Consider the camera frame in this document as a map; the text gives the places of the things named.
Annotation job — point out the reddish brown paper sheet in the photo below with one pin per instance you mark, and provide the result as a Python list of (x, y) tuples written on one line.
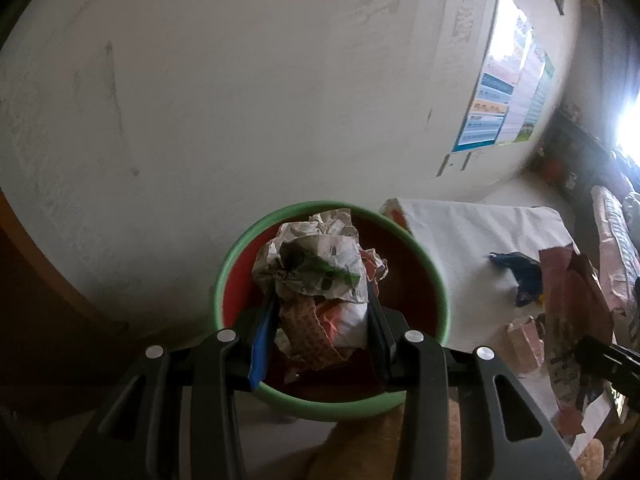
[(570, 300)]

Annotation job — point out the blue yellow foil wrapper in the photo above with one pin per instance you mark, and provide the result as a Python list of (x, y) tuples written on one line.
[(525, 272)]

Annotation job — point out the dark cluttered shelf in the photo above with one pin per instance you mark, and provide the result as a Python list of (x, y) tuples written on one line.
[(575, 150)]

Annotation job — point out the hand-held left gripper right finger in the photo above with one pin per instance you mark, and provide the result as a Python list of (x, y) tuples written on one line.
[(382, 345)]

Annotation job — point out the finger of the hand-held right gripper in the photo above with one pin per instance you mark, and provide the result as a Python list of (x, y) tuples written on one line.
[(610, 360)]

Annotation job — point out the pink garment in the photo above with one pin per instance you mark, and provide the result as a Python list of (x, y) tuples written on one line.
[(617, 250)]

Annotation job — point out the white cloth covered table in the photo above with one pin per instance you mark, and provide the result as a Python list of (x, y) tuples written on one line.
[(475, 240)]

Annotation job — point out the pink crumpled paper in bin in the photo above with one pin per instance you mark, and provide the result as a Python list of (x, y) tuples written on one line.
[(375, 265)]

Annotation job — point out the blue-bordered wall chart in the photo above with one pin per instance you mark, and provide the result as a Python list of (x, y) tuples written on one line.
[(482, 110)]

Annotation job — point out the white wall chart green picture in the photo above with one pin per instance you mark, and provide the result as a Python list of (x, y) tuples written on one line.
[(535, 90)]

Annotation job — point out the brown wooden furniture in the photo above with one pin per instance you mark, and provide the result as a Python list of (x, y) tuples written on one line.
[(30, 310)]

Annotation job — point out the newspaper ball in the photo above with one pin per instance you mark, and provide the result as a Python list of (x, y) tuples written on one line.
[(310, 270)]

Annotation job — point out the pink crumpled paper piece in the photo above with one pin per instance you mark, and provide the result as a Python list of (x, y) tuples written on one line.
[(525, 345)]

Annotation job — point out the green-rimmed red bin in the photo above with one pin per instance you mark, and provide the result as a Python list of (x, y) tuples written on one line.
[(420, 290)]

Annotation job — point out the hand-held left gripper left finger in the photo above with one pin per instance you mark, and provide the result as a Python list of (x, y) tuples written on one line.
[(262, 355)]

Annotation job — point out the bright window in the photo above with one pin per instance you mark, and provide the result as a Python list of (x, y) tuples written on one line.
[(627, 120)]

